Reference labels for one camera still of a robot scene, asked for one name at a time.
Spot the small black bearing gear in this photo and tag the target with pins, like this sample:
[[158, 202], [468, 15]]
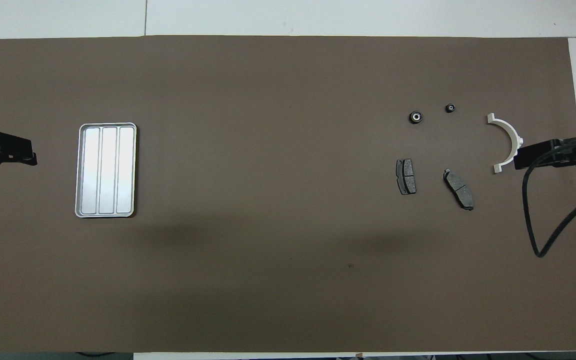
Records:
[[450, 107]]

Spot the large black bearing gear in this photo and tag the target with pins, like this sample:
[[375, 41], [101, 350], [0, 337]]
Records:
[[415, 117]]

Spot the silver metal tray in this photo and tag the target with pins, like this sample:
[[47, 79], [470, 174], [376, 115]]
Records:
[[105, 170]]

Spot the dark grey brake pad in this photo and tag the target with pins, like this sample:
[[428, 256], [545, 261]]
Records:
[[406, 176], [459, 189]]

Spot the brown table mat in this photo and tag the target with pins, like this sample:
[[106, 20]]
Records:
[[268, 275]]

